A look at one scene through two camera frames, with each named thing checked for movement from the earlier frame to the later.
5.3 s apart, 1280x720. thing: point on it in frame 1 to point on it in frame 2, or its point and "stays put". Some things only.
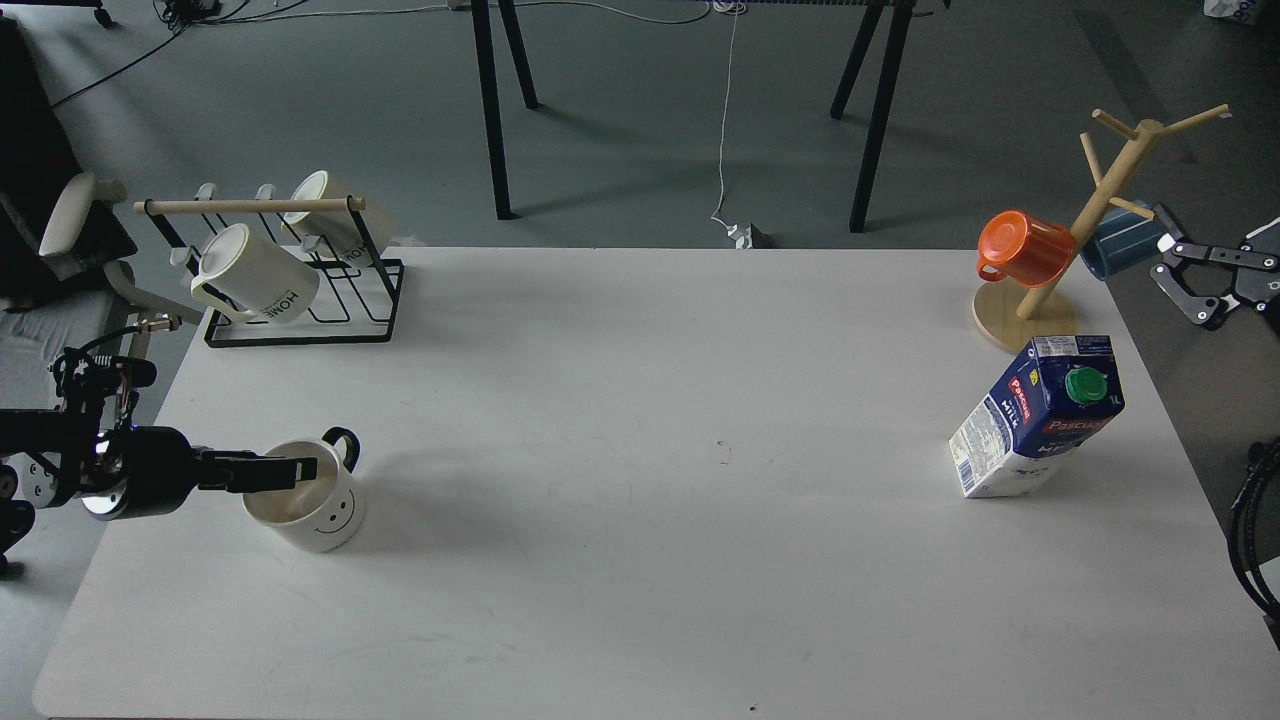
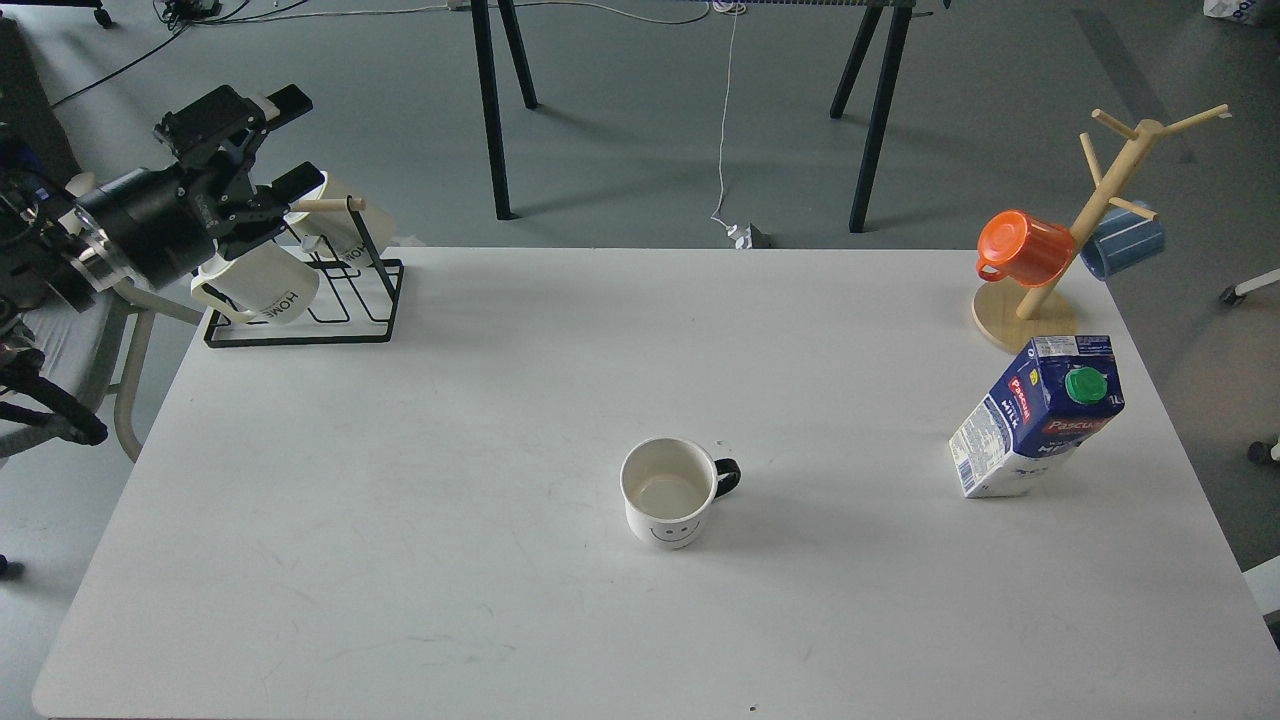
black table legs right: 898,35 stays put
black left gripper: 144,470 to 161,222
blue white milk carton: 1059,390 stays put
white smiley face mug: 323,514 to 668,486
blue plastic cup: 1120,239 stays put
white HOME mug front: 247,276 stays put
